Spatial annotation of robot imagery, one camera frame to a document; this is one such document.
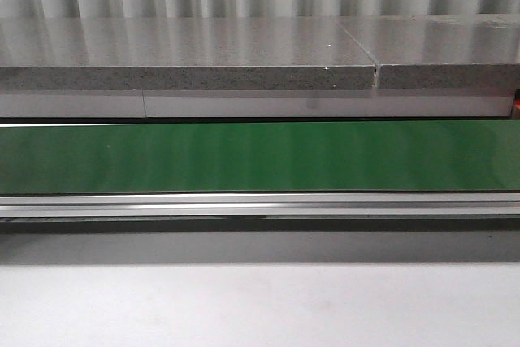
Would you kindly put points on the red object at right edge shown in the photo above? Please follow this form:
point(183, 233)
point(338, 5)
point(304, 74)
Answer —
point(515, 113)

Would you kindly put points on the white cabinet panel under counter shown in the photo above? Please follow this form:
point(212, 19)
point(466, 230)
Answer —
point(258, 104)

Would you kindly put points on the green conveyor belt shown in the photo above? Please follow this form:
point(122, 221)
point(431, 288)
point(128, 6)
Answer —
point(420, 156)

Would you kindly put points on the aluminium conveyor frame rail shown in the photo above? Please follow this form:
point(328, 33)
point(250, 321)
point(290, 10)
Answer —
point(264, 212)

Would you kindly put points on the grey stone counter slab right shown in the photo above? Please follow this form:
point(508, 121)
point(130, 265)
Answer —
point(475, 52)

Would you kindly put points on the grey stone counter slab left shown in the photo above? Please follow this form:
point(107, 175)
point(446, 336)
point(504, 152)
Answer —
point(125, 54)

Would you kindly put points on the grey stone counter slab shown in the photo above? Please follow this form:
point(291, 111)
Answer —
point(125, 54)
point(475, 52)

